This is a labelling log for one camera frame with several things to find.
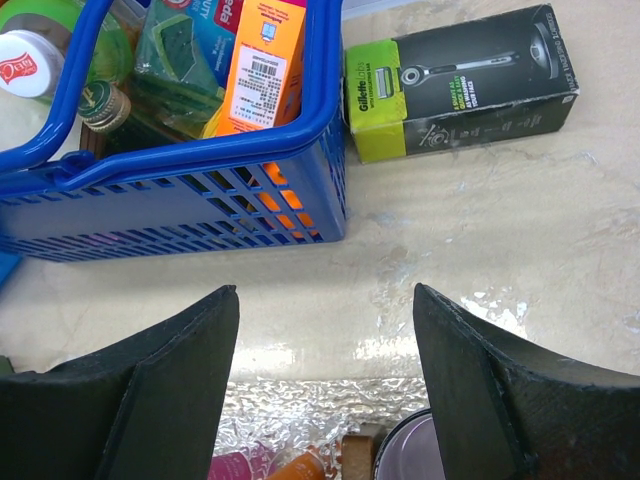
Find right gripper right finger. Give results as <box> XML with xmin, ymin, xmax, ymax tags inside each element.
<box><xmin>413</xmin><ymin>284</ymin><xmax>639</xmax><ymax>479</ymax></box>

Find light blue compartment bin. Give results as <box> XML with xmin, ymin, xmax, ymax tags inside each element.
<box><xmin>0</xmin><ymin>252</ymin><xmax>22</xmax><ymax>287</ymax></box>

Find green scouring sponge pack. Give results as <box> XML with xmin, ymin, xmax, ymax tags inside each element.
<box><xmin>135</xmin><ymin>0</ymin><xmax>243</xmax><ymax>122</ymax></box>

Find orange pink snack box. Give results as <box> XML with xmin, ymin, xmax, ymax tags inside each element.
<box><xmin>214</xmin><ymin>0</ymin><xmax>307</xmax><ymax>137</ymax></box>

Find green soda bottle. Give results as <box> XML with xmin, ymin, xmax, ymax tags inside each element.
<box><xmin>1</xmin><ymin>1</ymin><xmax>145</xmax><ymax>101</ymax></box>

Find orange toothpaste tube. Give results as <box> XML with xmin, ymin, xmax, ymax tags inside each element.
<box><xmin>266</xmin><ymin>448</ymin><xmax>335</xmax><ymax>480</ymax></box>

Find green metal tray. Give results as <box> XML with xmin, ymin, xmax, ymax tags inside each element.
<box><xmin>0</xmin><ymin>356</ymin><xmax>14</xmax><ymax>376</ymax></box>

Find dark blue shopping basket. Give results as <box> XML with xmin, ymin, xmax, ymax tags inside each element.
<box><xmin>1</xmin><ymin>1</ymin><xmax>346</xmax><ymax>262</ymax></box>

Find purple translucent cup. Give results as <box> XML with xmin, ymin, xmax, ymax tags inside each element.
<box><xmin>373</xmin><ymin>408</ymin><xmax>446</xmax><ymax>480</ymax></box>

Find clear glass tray wooden handles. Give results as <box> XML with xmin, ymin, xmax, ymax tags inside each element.
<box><xmin>214</xmin><ymin>378</ymin><xmax>428</xmax><ymax>479</ymax></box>

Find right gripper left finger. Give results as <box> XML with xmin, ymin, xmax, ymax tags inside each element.
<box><xmin>1</xmin><ymin>286</ymin><xmax>239</xmax><ymax>479</ymax></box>

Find black box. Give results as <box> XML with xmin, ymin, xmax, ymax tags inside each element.
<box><xmin>344</xmin><ymin>4</ymin><xmax>580</xmax><ymax>164</ymax></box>

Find glass jar gold lid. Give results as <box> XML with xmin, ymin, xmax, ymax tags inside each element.
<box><xmin>78</xmin><ymin>80</ymin><xmax>131</xmax><ymax>133</ymax></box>

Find crumpled beige paper bag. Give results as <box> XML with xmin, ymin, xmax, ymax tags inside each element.
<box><xmin>0</xmin><ymin>91</ymin><xmax>50</xmax><ymax>151</ymax></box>

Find pink toothpaste tube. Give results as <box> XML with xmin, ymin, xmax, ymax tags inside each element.
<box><xmin>207</xmin><ymin>452</ymin><xmax>253</xmax><ymax>480</ymax></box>

